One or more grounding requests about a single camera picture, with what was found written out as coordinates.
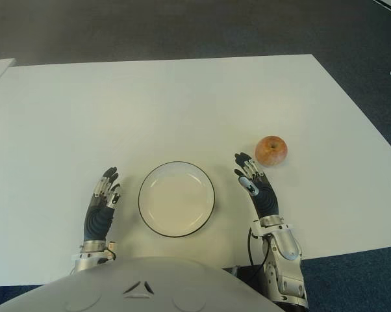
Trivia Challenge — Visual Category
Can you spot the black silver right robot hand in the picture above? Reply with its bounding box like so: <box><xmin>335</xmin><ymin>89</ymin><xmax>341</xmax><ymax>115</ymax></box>
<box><xmin>233</xmin><ymin>151</ymin><xmax>281</xmax><ymax>220</ymax></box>

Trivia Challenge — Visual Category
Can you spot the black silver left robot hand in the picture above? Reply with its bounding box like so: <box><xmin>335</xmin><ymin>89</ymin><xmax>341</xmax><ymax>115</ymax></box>
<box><xmin>82</xmin><ymin>166</ymin><xmax>121</xmax><ymax>244</ymax></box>

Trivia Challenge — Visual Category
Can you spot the grey robot torso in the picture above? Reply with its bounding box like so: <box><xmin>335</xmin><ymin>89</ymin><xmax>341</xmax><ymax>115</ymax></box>
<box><xmin>0</xmin><ymin>255</ymin><xmax>281</xmax><ymax>312</ymax></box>

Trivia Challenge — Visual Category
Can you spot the black cable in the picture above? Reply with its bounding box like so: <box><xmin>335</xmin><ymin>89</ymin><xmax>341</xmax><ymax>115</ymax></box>
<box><xmin>247</xmin><ymin>227</ymin><xmax>268</xmax><ymax>272</ymax></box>

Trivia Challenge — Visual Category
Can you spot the red yellow apple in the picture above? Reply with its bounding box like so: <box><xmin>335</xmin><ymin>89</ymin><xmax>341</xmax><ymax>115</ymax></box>
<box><xmin>255</xmin><ymin>135</ymin><xmax>288</xmax><ymax>168</ymax></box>

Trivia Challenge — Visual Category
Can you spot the white plate with black rim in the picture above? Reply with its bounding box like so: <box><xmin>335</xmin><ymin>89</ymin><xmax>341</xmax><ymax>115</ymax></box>
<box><xmin>138</xmin><ymin>161</ymin><xmax>216</xmax><ymax>237</ymax></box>

